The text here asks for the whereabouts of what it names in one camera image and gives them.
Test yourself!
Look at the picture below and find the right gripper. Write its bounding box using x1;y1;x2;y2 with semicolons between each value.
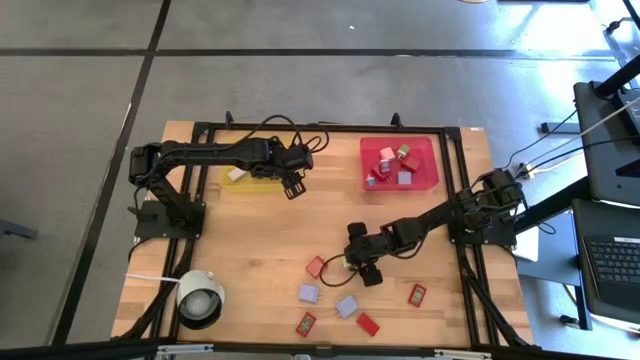
343;221;401;288

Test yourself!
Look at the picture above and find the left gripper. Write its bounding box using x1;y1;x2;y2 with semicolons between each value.
267;139;316;201

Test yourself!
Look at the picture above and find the red digital clock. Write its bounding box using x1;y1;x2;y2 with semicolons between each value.
294;312;318;339
407;283;429;309

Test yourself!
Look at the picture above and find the red rectangular device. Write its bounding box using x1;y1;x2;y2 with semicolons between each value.
355;312;381;338

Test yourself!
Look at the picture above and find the yellow plastic bin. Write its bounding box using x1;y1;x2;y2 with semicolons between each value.
219;135;297;194

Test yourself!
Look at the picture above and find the pink-red plastic bin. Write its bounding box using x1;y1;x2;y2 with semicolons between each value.
359;135;441;193

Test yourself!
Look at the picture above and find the white paper sheet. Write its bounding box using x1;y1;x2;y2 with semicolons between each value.
513;225;540;263

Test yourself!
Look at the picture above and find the black support beam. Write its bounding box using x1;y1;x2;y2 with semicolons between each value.
509;175;592;235

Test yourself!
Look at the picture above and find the dark grey laptop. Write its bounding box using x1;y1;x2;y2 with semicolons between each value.
571;198;640;325

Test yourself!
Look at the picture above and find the grey side table top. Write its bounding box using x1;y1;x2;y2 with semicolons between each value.
572;80;640;207

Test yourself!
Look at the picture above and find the black stand crossbar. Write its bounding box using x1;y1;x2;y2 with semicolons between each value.
0;337;640;360

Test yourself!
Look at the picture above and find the dark chair leg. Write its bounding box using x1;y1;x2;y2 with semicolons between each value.
0;218;40;242

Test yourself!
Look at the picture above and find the black diagonal pole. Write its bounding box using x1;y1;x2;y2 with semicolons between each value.
592;65;640;100

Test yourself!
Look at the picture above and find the black chair base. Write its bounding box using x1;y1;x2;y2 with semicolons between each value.
602;0;640;39

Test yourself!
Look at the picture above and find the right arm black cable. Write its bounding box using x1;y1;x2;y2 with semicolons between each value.
318;252;362;290

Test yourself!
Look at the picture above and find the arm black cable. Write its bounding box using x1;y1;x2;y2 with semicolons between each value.
238;113;331;155
318;252;362;290

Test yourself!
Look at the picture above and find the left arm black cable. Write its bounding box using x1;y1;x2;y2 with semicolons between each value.
238;113;331;155

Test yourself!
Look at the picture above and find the black aluminium table frame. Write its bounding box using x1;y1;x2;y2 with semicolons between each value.
117;119;534;351

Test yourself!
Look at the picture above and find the silver metal bracket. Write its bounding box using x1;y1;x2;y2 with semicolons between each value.
155;343;215;359
432;348;494;360

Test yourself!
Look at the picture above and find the white lamp cable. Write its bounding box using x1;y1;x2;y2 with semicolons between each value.
124;272;182;285

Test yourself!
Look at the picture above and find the black floor cable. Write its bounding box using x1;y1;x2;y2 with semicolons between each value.
534;134;640;171
504;108;580;171

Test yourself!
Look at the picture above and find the black floor bracket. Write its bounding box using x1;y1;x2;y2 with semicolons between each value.
540;121;582;135

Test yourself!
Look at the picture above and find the white floor cable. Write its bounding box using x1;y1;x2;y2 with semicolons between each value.
524;94;640;169

